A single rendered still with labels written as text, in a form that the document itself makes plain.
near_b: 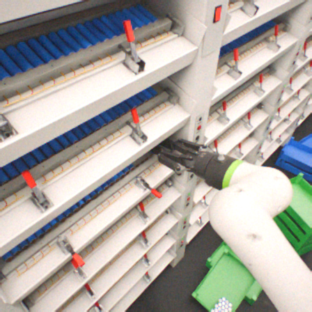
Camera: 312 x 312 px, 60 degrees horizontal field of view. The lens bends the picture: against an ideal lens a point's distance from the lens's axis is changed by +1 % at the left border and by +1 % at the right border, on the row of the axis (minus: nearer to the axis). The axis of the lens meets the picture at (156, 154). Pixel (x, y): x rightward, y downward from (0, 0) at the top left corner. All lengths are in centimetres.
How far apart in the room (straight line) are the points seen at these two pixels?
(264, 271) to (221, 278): 111
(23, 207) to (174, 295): 120
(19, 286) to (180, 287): 107
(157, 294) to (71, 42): 137
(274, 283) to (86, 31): 58
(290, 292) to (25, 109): 53
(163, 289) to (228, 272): 37
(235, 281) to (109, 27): 139
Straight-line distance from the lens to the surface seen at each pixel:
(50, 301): 93
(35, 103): 49
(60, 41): 57
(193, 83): 72
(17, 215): 60
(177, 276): 168
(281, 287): 55
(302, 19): 132
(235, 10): 86
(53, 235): 74
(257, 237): 52
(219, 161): 67
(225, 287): 164
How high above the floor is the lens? 158
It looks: 46 degrees down
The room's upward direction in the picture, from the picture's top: straight up
